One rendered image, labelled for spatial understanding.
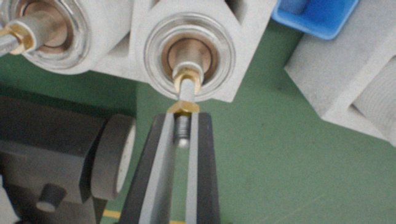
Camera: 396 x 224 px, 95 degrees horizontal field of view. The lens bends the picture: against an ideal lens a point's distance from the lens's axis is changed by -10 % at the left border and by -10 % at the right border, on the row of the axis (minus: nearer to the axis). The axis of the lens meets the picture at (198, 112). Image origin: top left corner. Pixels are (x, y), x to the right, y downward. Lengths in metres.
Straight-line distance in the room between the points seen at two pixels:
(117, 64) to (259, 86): 0.33
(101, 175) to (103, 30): 0.31
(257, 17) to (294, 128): 0.42
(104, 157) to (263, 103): 0.38
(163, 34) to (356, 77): 0.26
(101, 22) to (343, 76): 0.31
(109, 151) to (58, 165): 0.10
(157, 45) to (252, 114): 0.41
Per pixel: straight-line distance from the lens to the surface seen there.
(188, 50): 0.16
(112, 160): 0.42
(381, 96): 0.34
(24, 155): 0.48
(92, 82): 0.53
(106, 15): 0.19
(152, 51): 0.17
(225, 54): 0.17
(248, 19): 0.24
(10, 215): 0.65
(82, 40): 0.19
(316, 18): 0.41
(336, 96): 0.34
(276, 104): 0.54
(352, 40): 0.37
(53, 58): 0.21
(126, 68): 0.27
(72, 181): 0.44
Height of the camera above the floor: 0.41
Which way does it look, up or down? 52 degrees down
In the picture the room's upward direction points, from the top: 179 degrees counter-clockwise
